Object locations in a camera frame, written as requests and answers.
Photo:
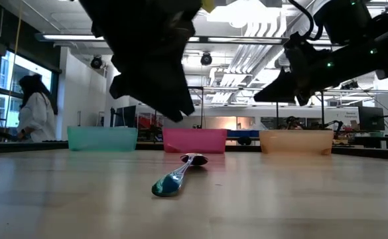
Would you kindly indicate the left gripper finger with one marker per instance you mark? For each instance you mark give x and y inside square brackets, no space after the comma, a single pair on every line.
[124,88]
[173,104]

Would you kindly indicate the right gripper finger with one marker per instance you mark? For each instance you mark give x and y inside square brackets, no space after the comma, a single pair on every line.
[304,98]
[278,89]

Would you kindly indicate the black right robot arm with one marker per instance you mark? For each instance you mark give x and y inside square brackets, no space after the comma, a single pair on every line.
[346,20]

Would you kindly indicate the person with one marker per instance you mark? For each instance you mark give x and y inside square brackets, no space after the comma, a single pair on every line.
[38,113]
[294,123]

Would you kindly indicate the black computer monitor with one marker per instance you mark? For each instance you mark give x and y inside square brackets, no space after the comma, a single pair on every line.
[125,116]
[371,117]

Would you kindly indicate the black ceiling spotlight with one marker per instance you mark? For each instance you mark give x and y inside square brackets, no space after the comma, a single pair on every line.
[96,62]
[206,58]

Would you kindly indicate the pink plastic bin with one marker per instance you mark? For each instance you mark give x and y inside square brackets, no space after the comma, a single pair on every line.
[195,141]

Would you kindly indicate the orange plastic bin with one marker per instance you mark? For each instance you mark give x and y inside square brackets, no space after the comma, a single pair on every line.
[296,142]

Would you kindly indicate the green plastic bin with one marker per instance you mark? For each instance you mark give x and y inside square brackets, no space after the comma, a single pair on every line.
[102,139]

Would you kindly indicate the rainbow iridescent spoon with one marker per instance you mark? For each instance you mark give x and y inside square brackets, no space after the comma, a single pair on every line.
[170,184]

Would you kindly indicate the black metal stand frame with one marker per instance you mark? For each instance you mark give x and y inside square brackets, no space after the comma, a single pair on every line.
[202,109]
[322,109]

